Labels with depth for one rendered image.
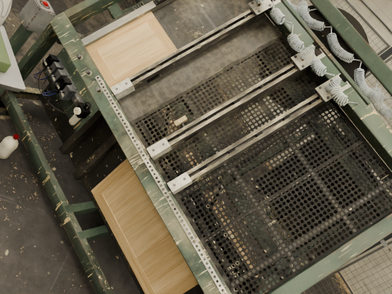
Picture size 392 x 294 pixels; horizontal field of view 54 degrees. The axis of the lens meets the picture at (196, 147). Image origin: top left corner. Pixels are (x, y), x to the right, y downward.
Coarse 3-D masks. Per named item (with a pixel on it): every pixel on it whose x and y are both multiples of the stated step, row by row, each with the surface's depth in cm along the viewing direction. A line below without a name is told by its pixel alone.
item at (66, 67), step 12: (48, 60) 233; (60, 60) 242; (48, 72) 233; (60, 72) 228; (72, 72) 237; (60, 84) 228; (72, 84) 235; (84, 84) 233; (60, 96) 228; (72, 96) 231; (84, 96) 233; (72, 108) 237; (84, 108) 225; (96, 108) 228; (72, 120) 229; (84, 120) 233
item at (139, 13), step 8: (168, 0) 249; (144, 8) 248; (152, 8) 248; (128, 16) 247; (136, 16) 246; (112, 24) 245; (120, 24) 245; (96, 32) 244; (104, 32) 244; (112, 32) 246; (88, 40) 243; (96, 40) 245
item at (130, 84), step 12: (264, 0) 236; (276, 0) 236; (252, 12) 240; (264, 12) 240; (228, 24) 237; (240, 24) 237; (204, 36) 235; (216, 36) 235; (228, 36) 241; (180, 48) 234; (192, 48) 233; (204, 48) 238; (168, 60) 232; (180, 60) 234; (144, 72) 231; (156, 72) 231; (120, 84) 229; (132, 84) 228; (144, 84) 235; (120, 96) 232
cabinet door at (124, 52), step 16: (144, 16) 248; (128, 32) 246; (144, 32) 245; (160, 32) 244; (96, 48) 243; (112, 48) 243; (128, 48) 242; (144, 48) 242; (160, 48) 241; (176, 48) 240; (96, 64) 240; (112, 64) 240; (128, 64) 239; (144, 64) 238; (112, 80) 236
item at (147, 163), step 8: (104, 88) 231; (112, 104) 227; (120, 112) 225; (120, 120) 224; (128, 128) 222; (136, 144) 219; (144, 152) 217; (144, 160) 216; (152, 168) 214; (160, 184) 211; (168, 192) 210; (168, 200) 208; (176, 208) 207; (176, 216) 205; (184, 224) 204; (192, 240) 201; (200, 248) 200; (200, 256) 199; (208, 264) 197; (216, 280) 195; (224, 288) 193
